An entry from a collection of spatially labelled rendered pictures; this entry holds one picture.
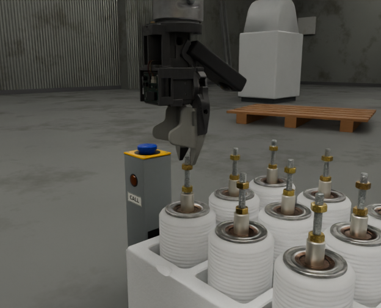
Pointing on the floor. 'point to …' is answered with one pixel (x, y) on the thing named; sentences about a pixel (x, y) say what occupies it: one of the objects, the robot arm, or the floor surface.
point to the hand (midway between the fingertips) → (190, 154)
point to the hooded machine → (270, 52)
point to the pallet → (304, 115)
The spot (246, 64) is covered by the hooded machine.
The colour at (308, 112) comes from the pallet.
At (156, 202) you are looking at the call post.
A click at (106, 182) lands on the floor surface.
